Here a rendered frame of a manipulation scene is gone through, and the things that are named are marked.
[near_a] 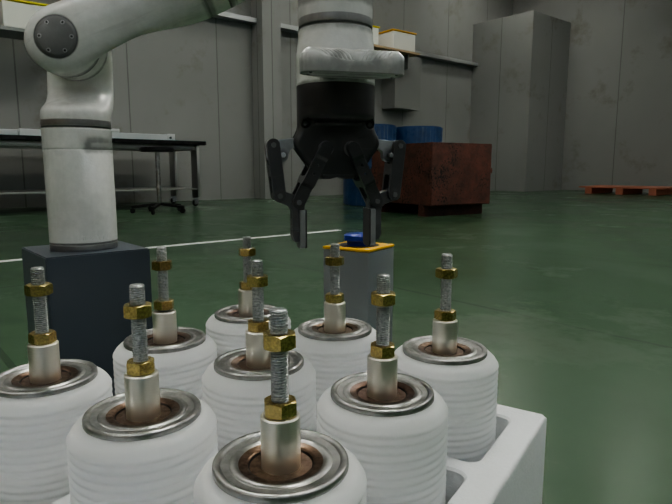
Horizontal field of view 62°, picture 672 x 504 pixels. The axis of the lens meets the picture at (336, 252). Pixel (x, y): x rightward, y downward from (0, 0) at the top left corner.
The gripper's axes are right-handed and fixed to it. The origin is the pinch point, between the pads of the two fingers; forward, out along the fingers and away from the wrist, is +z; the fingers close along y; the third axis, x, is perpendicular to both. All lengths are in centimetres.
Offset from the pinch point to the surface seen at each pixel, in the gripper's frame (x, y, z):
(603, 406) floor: -26, -55, 35
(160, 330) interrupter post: 0.4, 17.1, 8.6
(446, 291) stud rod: 9.0, -7.8, 4.4
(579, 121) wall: -903, -703, -95
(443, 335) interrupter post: 9.5, -7.4, 8.3
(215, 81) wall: -732, -15, -122
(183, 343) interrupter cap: 1.6, 15.0, 9.7
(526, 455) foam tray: 14.2, -13.2, 17.9
